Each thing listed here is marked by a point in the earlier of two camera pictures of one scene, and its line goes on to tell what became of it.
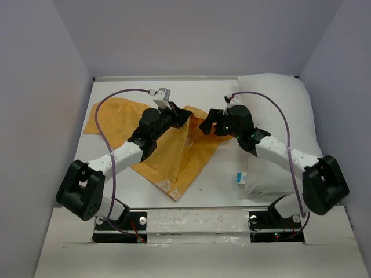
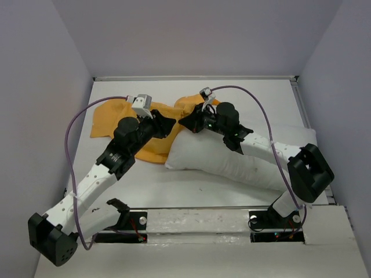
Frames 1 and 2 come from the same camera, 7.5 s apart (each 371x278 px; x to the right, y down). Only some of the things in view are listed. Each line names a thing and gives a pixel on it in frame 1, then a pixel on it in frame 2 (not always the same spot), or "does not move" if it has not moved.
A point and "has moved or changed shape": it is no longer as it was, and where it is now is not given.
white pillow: (265, 175) → (208, 152)
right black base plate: (267, 219) does not move
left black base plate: (131, 220) does not move
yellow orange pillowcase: (180, 154) has moved or changed shape
